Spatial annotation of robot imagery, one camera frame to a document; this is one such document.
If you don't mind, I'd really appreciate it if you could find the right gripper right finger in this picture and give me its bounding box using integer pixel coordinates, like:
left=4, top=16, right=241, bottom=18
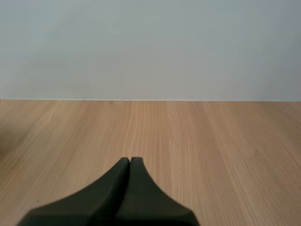
left=112, top=156, right=201, bottom=226

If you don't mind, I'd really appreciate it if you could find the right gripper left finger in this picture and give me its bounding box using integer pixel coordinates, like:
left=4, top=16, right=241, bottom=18
left=16, top=157, right=131, bottom=226

